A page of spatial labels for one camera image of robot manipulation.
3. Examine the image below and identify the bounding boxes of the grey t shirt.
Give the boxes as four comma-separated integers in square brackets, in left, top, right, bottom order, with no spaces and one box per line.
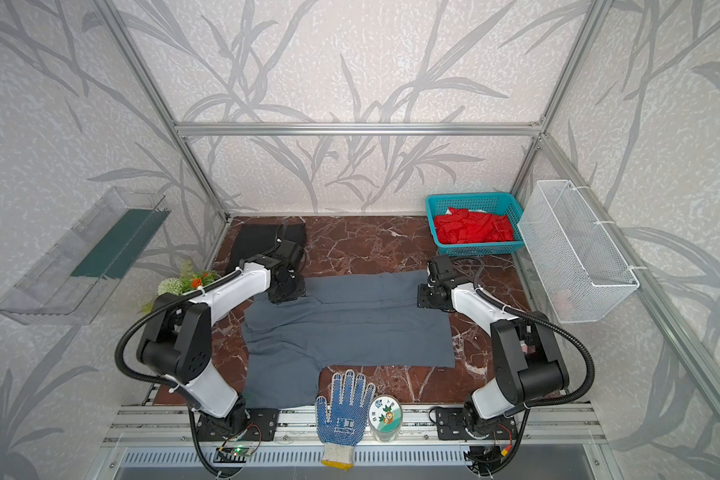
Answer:
[241,270,455,409]

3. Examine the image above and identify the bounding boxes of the teal plastic basket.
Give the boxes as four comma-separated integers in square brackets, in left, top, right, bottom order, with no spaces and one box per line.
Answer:
[425,192,524,256]

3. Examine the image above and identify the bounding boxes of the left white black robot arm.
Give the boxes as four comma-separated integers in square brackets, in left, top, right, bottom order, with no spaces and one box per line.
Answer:
[114,240,305,430]

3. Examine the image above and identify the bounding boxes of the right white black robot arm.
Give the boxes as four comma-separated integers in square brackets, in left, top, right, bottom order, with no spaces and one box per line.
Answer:
[417,255,596,421]

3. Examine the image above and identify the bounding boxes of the folded black t shirt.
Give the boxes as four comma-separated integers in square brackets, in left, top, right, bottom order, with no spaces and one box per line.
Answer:
[225,223,307,274]

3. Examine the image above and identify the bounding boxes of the red t shirt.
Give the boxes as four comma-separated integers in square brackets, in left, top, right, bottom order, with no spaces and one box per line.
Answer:
[433,208,514,245]

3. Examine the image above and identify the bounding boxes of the potted artificial flower plant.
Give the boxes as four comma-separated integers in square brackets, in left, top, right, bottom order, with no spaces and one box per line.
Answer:
[139,261,220,313]

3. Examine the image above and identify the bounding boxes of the round tin with cartoon label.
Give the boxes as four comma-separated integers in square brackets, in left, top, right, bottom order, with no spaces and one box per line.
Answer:
[368,395,403,442]

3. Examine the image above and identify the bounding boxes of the blue dotted work glove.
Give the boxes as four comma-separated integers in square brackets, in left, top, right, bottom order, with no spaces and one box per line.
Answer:
[315,370,376,471]

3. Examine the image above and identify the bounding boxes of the green circuit board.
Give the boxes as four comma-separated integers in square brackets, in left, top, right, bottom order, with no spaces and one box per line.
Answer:
[213,445,259,464]

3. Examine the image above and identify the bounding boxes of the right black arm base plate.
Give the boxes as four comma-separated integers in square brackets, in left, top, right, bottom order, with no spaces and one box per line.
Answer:
[429,406,518,443]

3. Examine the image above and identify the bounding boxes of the white wire mesh basket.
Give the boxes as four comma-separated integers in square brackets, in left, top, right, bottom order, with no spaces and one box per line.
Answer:
[518,180,640,324]

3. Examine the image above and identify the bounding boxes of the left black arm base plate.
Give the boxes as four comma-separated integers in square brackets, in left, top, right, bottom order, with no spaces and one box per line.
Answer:
[196,409,279,442]

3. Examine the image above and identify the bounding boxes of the aluminium front rail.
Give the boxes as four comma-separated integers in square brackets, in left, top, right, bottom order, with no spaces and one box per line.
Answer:
[102,400,606,447]

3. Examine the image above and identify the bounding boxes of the clear plastic wall shelf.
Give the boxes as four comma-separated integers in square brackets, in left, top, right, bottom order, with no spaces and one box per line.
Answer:
[0,187,171,326]

